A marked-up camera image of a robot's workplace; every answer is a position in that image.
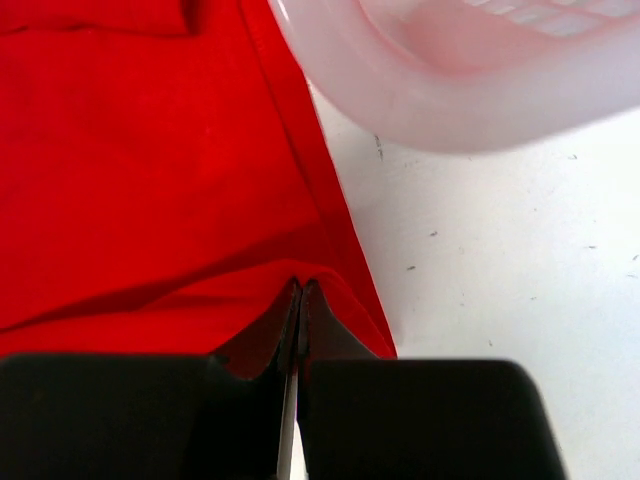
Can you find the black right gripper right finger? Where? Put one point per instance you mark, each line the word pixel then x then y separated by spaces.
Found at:
pixel 364 417

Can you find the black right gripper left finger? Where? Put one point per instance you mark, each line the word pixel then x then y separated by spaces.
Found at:
pixel 226 414

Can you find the red t shirt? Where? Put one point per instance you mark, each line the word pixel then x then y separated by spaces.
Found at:
pixel 163 176

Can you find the white plastic mesh basket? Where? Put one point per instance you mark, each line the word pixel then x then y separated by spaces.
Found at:
pixel 467 76

